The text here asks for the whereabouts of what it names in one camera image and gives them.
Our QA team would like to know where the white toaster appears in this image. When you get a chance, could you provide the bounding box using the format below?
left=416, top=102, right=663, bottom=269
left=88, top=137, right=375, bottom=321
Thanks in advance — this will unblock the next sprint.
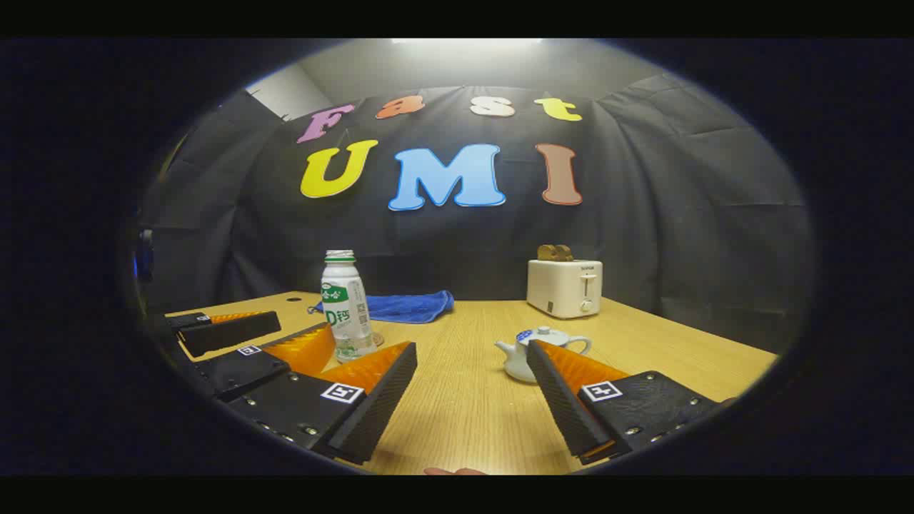
left=527, top=258, right=603, bottom=319

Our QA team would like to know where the blue towel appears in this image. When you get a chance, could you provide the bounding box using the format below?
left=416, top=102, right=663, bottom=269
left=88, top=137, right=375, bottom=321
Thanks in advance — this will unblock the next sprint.
left=314, top=290, right=455, bottom=324

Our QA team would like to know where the white blue-patterned teacup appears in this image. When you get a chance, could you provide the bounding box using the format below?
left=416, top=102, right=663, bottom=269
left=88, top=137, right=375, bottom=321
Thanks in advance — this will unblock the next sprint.
left=495, top=326, right=593, bottom=384

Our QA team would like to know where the white green-label water bottle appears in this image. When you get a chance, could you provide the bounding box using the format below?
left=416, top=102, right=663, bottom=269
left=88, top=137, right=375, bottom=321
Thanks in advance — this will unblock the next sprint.
left=321, top=250, right=377, bottom=363

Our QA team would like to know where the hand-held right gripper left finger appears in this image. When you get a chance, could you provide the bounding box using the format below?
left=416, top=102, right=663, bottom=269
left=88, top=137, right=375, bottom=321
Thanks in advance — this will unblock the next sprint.
left=228, top=341, right=418, bottom=465

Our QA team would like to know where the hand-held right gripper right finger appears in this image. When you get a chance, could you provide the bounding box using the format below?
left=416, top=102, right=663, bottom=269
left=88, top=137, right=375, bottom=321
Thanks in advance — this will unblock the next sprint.
left=526, top=340, right=718, bottom=465

